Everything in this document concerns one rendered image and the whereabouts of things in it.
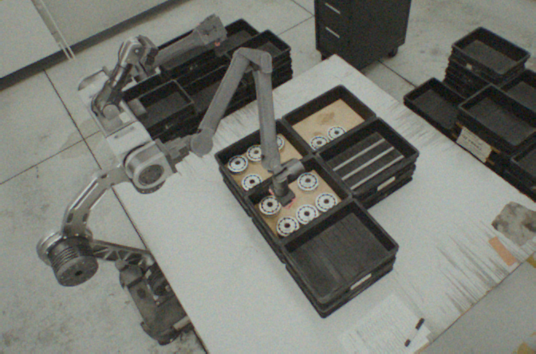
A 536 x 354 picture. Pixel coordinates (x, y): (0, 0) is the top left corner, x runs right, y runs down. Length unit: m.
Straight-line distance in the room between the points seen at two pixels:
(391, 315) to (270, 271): 0.55
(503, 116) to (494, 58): 0.52
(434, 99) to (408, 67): 0.70
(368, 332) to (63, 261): 1.31
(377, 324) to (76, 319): 1.88
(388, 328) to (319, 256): 0.40
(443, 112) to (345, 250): 1.59
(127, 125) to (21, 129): 2.77
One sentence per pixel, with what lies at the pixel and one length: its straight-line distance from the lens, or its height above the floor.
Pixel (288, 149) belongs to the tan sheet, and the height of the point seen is 0.83.
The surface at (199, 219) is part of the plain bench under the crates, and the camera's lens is 2.31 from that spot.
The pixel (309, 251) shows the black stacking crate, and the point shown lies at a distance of 2.00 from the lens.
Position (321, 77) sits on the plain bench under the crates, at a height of 0.70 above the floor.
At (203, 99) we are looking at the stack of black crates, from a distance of 3.30.
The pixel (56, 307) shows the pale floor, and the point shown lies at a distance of 3.25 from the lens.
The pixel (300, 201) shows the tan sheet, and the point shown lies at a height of 0.83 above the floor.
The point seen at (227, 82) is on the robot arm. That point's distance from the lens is 1.62.
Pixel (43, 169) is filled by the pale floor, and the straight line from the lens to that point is 3.93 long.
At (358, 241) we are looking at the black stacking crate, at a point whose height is 0.83.
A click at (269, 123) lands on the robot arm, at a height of 1.40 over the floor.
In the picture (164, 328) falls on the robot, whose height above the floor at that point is 0.24.
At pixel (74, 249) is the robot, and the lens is 2.15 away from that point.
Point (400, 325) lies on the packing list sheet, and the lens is 2.04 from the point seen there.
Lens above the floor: 2.64
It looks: 52 degrees down
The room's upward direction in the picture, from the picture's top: 10 degrees counter-clockwise
